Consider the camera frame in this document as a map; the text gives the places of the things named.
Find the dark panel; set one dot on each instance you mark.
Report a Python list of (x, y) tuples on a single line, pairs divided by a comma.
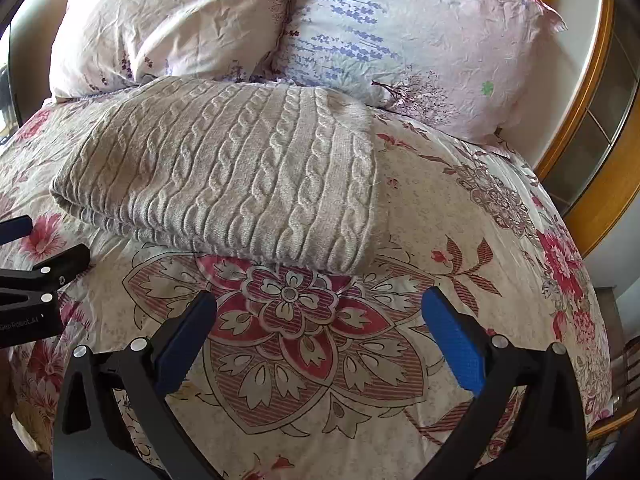
[(9, 80)]

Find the floral bed sheet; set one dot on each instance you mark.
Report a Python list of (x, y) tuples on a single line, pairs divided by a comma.
[(310, 340)]

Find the grey bedside cabinet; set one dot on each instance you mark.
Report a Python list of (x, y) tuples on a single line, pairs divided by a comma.
[(611, 320)]

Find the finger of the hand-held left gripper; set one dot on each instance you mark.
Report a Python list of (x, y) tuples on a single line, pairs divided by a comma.
[(55, 262), (15, 229)]

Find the lavender print pillow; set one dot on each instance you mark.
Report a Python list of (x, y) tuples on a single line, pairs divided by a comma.
[(415, 35)]

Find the wooden headboard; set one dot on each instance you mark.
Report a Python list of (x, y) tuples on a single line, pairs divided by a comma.
[(590, 125)]

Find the pink floral pillow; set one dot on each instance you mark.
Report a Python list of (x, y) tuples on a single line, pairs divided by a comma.
[(165, 20)]

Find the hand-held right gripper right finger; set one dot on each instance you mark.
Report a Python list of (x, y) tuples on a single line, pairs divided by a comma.
[(455, 341)]

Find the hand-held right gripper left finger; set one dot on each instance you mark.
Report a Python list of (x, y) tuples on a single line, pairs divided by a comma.
[(183, 345)]

